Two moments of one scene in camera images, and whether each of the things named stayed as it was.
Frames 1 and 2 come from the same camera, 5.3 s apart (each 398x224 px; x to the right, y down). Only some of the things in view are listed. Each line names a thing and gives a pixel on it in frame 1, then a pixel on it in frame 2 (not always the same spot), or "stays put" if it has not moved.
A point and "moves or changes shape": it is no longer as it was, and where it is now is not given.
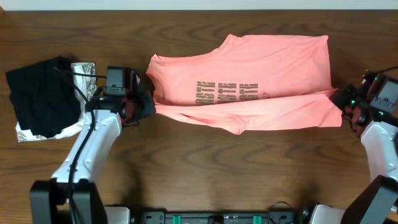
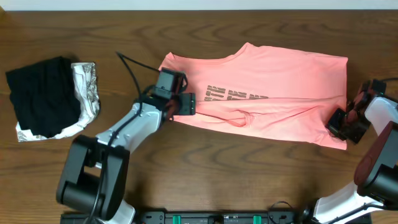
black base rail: [272, 216] stays put
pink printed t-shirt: [241, 81] moves or changes shape
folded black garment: [44, 96] stays put
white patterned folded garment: [85, 79] stays put
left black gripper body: [140, 106] to [183, 106]
